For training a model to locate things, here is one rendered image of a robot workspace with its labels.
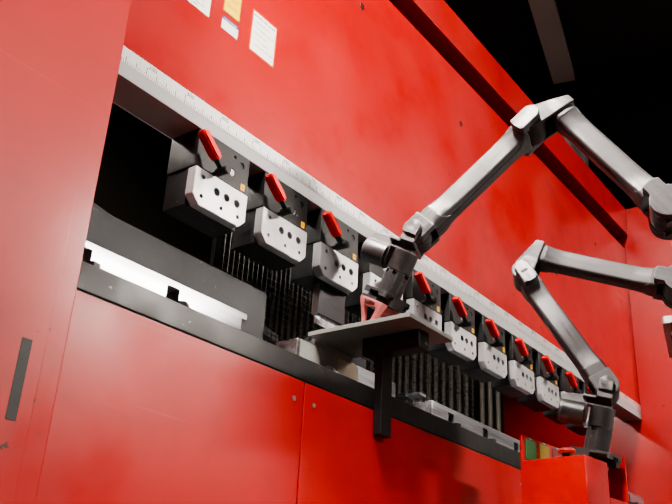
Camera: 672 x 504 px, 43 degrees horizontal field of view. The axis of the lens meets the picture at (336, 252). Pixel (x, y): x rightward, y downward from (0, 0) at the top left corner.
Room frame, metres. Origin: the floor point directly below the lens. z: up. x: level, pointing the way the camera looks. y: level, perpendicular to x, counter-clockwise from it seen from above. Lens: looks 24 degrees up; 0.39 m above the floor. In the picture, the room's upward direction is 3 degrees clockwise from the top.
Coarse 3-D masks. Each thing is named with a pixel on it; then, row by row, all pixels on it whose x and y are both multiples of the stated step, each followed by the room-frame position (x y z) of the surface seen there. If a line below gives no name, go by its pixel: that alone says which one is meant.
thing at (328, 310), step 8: (320, 288) 1.81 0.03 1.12; (328, 288) 1.83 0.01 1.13; (312, 296) 1.82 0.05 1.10; (320, 296) 1.81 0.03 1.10; (328, 296) 1.84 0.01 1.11; (336, 296) 1.86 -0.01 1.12; (312, 304) 1.82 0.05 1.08; (320, 304) 1.81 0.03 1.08; (328, 304) 1.84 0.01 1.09; (336, 304) 1.86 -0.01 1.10; (344, 304) 1.89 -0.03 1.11; (312, 312) 1.82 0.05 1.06; (320, 312) 1.82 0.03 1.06; (328, 312) 1.84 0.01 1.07; (336, 312) 1.86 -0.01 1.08; (344, 312) 1.89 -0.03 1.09; (320, 320) 1.83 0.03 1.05; (328, 320) 1.85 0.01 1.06; (336, 320) 1.86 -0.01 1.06
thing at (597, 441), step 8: (592, 432) 1.95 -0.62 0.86; (600, 432) 1.94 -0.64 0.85; (608, 432) 1.95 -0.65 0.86; (592, 440) 1.95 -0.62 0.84; (600, 440) 1.95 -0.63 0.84; (608, 440) 1.95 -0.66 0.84; (576, 448) 1.98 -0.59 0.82; (584, 448) 1.96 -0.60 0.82; (592, 448) 1.95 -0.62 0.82; (600, 448) 1.95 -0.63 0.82; (608, 448) 1.96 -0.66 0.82; (600, 456) 1.94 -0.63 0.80; (608, 456) 1.92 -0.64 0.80; (616, 456) 1.94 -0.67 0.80
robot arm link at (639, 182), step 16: (544, 112) 1.63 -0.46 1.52; (560, 112) 1.63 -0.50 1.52; (576, 112) 1.62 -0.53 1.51; (544, 128) 1.67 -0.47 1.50; (560, 128) 1.65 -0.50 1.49; (576, 128) 1.62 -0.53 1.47; (592, 128) 1.61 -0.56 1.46; (576, 144) 1.64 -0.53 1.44; (592, 144) 1.61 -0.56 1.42; (608, 144) 1.59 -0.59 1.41; (592, 160) 1.63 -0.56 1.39; (608, 160) 1.59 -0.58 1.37; (624, 160) 1.58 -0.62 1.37; (608, 176) 1.62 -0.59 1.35; (624, 176) 1.58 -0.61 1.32; (640, 176) 1.56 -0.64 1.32; (640, 192) 1.55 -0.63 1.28; (656, 192) 1.52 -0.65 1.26; (640, 208) 1.60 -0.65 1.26; (656, 208) 1.52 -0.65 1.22
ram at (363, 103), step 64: (256, 0) 1.53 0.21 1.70; (320, 0) 1.70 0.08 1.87; (384, 0) 1.93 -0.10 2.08; (192, 64) 1.40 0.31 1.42; (256, 64) 1.54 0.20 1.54; (320, 64) 1.72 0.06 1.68; (384, 64) 1.94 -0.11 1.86; (448, 64) 2.23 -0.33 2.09; (192, 128) 1.44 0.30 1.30; (256, 128) 1.56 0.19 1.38; (320, 128) 1.73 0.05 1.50; (384, 128) 1.95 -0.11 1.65; (448, 128) 2.22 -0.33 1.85; (384, 192) 1.95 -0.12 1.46; (512, 192) 2.58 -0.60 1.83; (448, 256) 2.22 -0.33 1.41; (512, 256) 2.56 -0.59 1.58; (576, 320) 2.99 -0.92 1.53
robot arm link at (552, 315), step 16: (528, 272) 2.02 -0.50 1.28; (528, 288) 2.04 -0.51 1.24; (544, 288) 2.03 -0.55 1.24; (544, 304) 2.02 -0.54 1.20; (544, 320) 2.03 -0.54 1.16; (560, 320) 2.00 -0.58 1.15; (560, 336) 2.00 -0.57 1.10; (576, 336) 1.99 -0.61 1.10; (576, 352) 1.98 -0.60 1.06; (592, 352) 1.97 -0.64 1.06; (592, 368) 1.96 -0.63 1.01; (608, 368) 1.94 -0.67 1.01; (592, 384) 1.95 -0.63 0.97
